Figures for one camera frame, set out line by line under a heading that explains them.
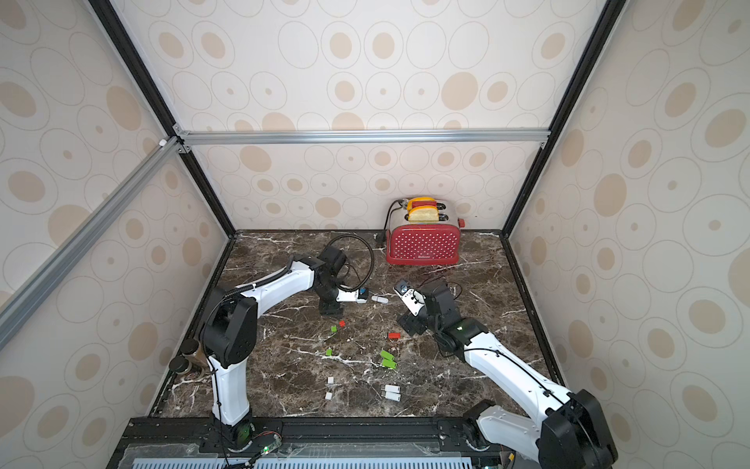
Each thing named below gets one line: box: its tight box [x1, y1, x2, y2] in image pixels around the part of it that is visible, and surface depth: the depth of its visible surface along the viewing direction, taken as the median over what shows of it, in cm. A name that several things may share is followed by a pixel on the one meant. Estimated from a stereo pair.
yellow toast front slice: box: [408, 205, 440, 223], surface depth 99 cm
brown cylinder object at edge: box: [167, 338, 209, 378], surface depth 81 cm
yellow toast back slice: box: [406, 196, 438, 214], surface depth 102 cm
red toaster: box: [386, 199, 466, 266], surface depth 102 cm
